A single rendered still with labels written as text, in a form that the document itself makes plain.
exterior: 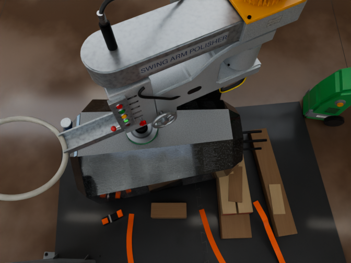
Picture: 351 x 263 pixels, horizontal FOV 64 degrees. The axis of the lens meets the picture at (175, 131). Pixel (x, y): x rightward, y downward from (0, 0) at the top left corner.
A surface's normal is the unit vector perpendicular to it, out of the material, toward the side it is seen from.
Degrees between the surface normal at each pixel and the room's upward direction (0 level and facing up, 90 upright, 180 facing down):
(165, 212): 0
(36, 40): 0
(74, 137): 1
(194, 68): 40
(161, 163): 45
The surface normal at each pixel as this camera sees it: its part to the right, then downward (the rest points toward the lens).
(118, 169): 0.06, 0.38
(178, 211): -0.03, -0.38
